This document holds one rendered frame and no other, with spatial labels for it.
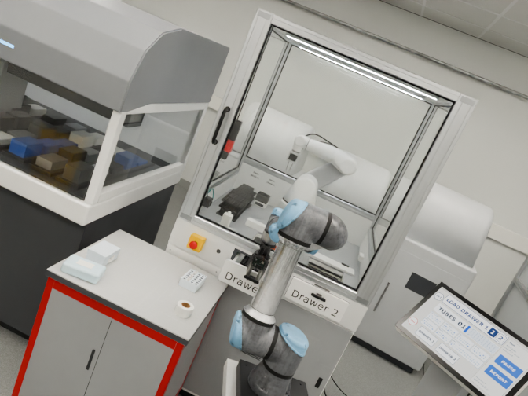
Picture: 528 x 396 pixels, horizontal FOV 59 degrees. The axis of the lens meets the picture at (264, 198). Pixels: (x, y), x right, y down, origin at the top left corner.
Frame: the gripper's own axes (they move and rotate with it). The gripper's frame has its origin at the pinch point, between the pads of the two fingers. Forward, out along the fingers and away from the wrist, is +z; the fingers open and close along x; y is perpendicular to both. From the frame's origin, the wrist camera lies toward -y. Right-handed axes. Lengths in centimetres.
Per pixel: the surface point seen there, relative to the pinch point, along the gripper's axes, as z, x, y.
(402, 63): -142, 34, -334
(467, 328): -21, 92, -3
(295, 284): 0.0, 19.4, -15.9
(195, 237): -0.3, -33.9, -13.1
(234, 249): -1.8, -14.6, -17.6
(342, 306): 0.2, 43.7, -15.9
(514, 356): -23, 109, 8
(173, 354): 23.9, -13.5, 41.3
